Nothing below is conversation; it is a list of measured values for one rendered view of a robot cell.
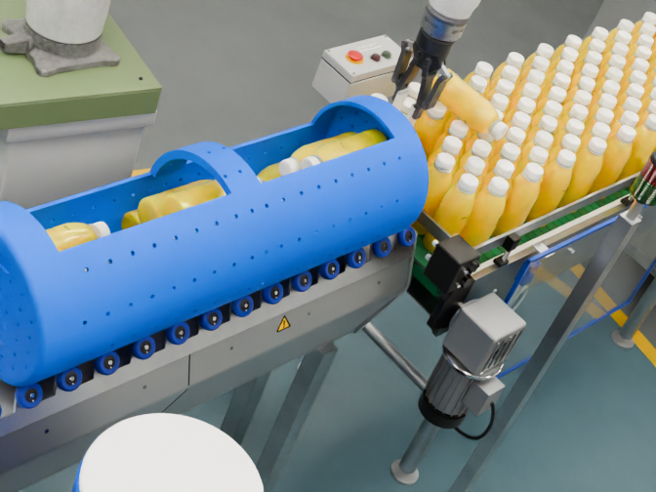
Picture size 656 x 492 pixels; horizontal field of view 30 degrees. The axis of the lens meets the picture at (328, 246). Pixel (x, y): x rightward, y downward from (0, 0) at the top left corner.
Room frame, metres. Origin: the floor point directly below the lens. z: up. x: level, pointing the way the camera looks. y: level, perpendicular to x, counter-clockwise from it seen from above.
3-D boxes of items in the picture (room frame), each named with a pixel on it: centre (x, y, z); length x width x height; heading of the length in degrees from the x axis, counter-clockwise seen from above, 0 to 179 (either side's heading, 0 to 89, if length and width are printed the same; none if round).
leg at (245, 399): (2.03, 0.04, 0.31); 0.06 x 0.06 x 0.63; 57
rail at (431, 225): (2.12, -0.10, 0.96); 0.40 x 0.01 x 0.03; 57
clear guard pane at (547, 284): (2.44, -0.62, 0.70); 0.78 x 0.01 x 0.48; 147
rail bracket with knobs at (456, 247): (1.98, -0.25, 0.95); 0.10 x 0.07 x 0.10; 57
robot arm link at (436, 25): (2.20, -0.04, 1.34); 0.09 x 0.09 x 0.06
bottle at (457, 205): (2.09, -0.22, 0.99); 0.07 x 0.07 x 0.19
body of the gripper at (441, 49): (2.20, -0.04, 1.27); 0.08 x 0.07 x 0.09; 57
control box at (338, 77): (2.38, 0.08, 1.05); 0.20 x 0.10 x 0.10; 147
